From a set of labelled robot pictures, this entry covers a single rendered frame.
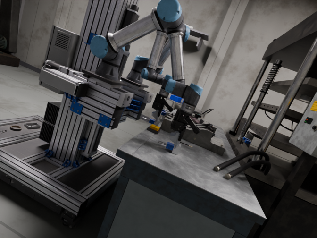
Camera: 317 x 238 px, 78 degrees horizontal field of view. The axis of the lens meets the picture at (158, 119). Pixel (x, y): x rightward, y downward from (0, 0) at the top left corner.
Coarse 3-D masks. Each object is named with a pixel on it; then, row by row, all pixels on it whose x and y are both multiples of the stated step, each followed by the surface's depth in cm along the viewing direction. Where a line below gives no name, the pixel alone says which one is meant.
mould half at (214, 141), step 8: (168, 120) 148; (160, 128) 151; (168, 128) 149; (200, 128) 147; (184, 136) 147; (192, 136) 146; (200, 136) 145; (208, 136) 144; (200, 144) 146; (208, 144) 144; (216, 144) 144; (216, 152) 144
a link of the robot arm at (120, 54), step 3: (123, 48) 125; (120, 51) 124; (123, 51) 126; (117, 54) 121; (120, 54) 124; (117, 57) 123; (120, 57) 126; (108, 60) 123; (111, 60) 123; (114, 60) 124; (117, 60) 125; (120, 60) 128; (114, 63) 125; (117, 63) 126
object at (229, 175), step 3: (243, 165) 119; (246, 165) 120; (249, 165) 122; (237, 168) 114; (240, 168) 114; (243, 168) 116; (246, 168) 119; (231, 171) 109; (234, 171) 109; (237, 171) 111; (240, 171) 113; (225, 174) 106; (228, 174) 105; (231, 174) 106; (234, 174) 108; (225, 177) 106; (228, 177) 105; (231, 177) 105
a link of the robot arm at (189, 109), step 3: (183, 102) 107; (183, 105) 106; (186, 105) 105; (189, 105) 104; (183, 108) 106; (186, 108) 105; (189, 108) 104; (192, 108) 105; (186, 111) 105; (189, 111) 105; (192, 111) 106
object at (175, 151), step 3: (159, 141) 113; (165, 144) 113; (168, 144) 111; (171, 144) 112; (174, 144) 113; (180, 144) 114; (168, 147) 111; (171, 147) 111; (174, 147) 111; (177, 147) 111; (180, 147) 110; (174, 150) 111; (177, 150) 111; (174, 153) 111; (177, 153) 111
